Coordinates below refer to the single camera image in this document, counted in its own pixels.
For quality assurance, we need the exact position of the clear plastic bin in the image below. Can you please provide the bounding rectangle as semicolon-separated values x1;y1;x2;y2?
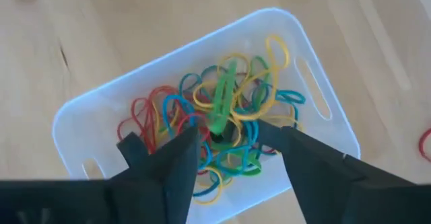
51;7;362;224

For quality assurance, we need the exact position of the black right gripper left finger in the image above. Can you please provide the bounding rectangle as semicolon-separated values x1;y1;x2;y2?
0;125;200;224

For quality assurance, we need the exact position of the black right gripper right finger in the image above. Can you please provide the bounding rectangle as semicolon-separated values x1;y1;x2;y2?
257;118;431;224

